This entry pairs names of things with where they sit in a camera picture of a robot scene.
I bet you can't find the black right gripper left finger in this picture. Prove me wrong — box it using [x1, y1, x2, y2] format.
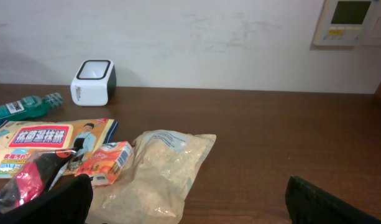
[0, 174, 93, 224]

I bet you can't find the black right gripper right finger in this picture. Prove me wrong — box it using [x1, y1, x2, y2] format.
[285, 176, 381, 224]

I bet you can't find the black red snack packet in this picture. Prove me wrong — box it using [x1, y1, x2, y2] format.
[0, 147, 79, 213]

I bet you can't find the orange tissue pack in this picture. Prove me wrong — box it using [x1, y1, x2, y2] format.
[75, 141, 134, 187]

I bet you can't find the beige grain bag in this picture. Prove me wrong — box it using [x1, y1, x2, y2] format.
[86, 129, 216, 224]

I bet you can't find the yellow wet wipes pack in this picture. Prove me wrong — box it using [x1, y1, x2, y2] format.
[0, 118, 118, 179]

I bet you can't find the teal mouthwash bottle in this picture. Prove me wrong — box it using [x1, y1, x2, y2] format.
[0, 93, 63, 126]

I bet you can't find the white barcode scanner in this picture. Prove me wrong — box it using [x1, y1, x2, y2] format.
[70, 59, 117, 106]

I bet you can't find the wall control panel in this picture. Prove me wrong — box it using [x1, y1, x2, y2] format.
[311, 0, 381, 49]

